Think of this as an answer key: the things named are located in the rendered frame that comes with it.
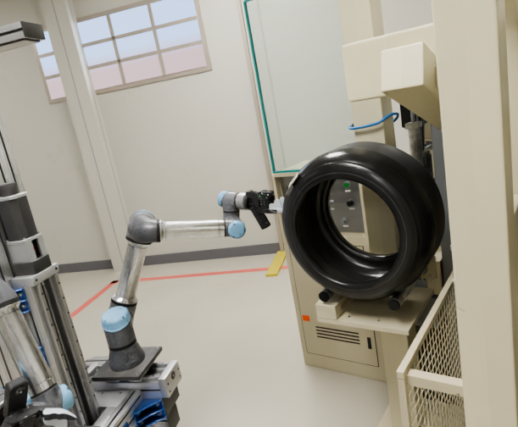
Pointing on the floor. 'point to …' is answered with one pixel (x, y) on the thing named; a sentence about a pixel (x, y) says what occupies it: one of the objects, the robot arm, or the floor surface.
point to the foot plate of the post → (386, 418)
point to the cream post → (368, 19)
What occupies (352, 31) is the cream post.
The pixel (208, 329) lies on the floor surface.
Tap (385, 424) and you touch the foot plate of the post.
